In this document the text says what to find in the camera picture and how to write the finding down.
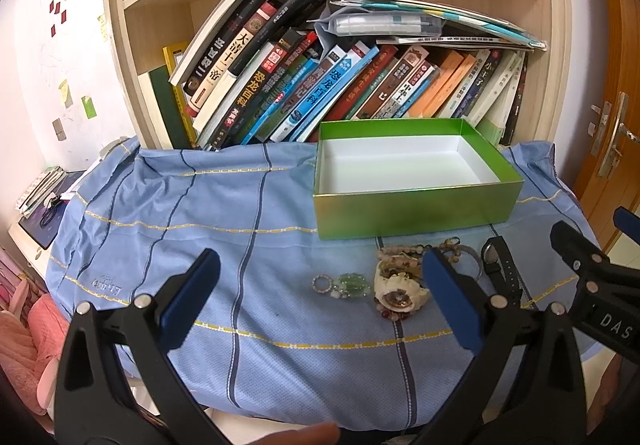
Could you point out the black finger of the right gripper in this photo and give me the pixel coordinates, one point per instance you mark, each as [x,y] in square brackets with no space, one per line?
[626,222]
[597,274]

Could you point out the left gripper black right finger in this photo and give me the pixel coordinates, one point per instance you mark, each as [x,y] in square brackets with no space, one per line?
[547,400]

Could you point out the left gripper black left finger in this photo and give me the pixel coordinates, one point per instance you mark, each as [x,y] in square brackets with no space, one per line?
[93,403]

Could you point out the silver bangle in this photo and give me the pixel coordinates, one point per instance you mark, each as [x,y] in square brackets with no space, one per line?
[468,261]

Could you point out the person hand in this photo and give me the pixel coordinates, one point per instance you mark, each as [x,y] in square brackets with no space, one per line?
[324,434]

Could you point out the brown wooden door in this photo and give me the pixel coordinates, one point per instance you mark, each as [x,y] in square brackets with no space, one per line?
[599,197]

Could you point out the pink cloth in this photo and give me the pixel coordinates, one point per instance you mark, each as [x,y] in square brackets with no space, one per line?
[32,341]

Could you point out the dark blue notebook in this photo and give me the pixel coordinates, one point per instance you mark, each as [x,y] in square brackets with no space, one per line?
[43,204]

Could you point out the blue striped cloth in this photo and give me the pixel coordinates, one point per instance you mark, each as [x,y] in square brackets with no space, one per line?
[266,344]

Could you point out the green cardboard box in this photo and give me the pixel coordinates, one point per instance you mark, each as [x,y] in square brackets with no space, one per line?
[399,177]

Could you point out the stack of flat magazines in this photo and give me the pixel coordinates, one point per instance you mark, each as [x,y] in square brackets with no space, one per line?
[405,21]

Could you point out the row of leaning books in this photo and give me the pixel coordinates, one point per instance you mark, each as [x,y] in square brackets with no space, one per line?
[257,72]

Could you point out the silver door handle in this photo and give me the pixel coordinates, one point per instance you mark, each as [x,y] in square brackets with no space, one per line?
[610,134]

